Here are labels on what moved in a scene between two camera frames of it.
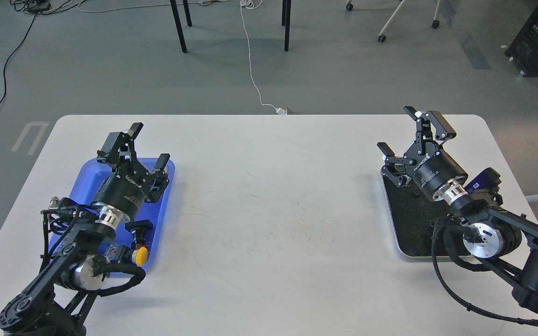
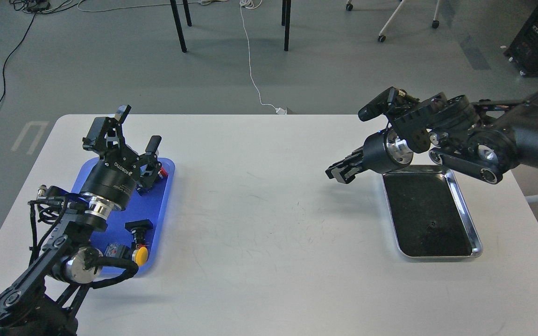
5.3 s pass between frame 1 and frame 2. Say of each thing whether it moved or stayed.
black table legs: stayed
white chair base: stayed
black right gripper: moved
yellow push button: stayed
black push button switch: stayed
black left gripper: moved
